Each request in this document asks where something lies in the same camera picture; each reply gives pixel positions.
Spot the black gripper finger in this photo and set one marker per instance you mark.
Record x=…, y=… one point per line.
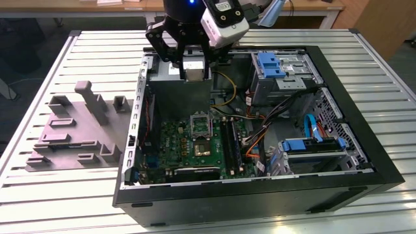
x=159, y=44
x=204, y=56

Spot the silver CPU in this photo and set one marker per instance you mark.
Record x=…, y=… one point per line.
x=194, y=75

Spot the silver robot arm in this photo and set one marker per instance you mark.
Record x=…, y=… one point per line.
x=272, y=14

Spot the CPU socket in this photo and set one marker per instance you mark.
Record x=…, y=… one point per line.
x=202, y=149

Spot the grey power supply unit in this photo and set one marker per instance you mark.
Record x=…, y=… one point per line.
x=182, y=97

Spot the white box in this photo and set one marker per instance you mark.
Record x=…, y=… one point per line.
x=111, y=2

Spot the wooden desk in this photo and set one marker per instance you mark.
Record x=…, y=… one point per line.
x=98, y=9

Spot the metal drive cage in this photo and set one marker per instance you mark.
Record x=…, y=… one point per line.
x=291, y=85

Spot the metal locking lever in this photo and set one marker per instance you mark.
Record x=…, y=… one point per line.
x=212, y=131

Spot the green motherboard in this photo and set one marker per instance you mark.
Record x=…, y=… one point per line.
x=174, y=136

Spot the black RAM slot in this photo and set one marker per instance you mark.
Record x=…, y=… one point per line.
x=226, y=146

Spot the grey parts rack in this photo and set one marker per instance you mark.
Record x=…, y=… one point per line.
x=84, y=117

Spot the blue disk carrier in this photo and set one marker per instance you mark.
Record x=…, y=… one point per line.
x=292, y=145

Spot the blue expansion slot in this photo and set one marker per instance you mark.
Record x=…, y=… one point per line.
x=152, y=162

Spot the black graphics card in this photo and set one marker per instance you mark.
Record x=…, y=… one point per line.
x=195, y=172

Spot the RAM stick in rack slot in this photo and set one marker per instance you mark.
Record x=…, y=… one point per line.
x=64, y=146

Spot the metal disk bay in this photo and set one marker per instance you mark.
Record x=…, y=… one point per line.
x=315, y=155

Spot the wooden cabinet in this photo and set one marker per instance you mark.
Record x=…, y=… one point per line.
x=387, y=24

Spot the black PC case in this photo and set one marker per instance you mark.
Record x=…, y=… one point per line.
x=227, y=204

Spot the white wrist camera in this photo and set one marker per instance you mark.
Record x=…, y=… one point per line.
x=234, y=26

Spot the blue drive bracket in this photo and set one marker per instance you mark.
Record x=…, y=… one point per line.
x=268, y=61

